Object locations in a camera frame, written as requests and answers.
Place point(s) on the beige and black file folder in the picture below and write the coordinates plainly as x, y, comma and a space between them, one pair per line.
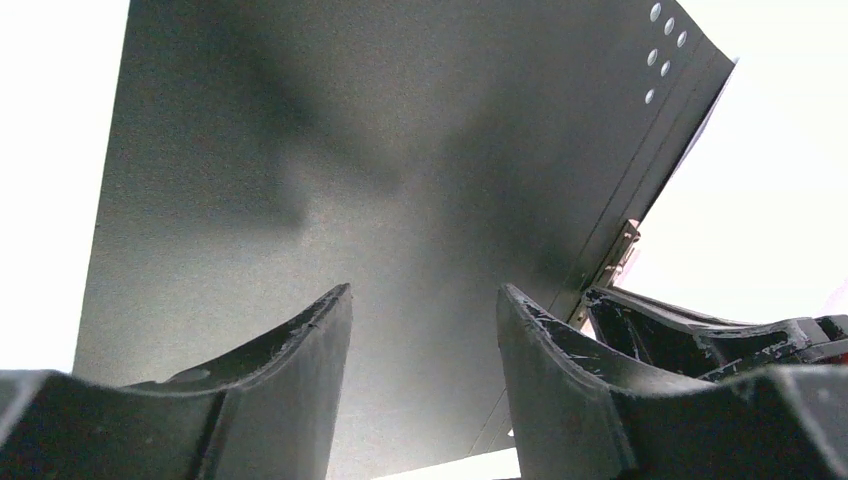
423, 152

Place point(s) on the finger tip of the dark right gripper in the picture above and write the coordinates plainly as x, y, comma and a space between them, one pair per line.
705, 347

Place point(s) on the metal folder clip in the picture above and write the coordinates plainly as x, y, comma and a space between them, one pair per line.
610, 268

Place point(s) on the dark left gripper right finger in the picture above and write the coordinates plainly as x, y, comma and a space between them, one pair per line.
583, 410

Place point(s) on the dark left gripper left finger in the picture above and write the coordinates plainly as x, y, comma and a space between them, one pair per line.
264, 410

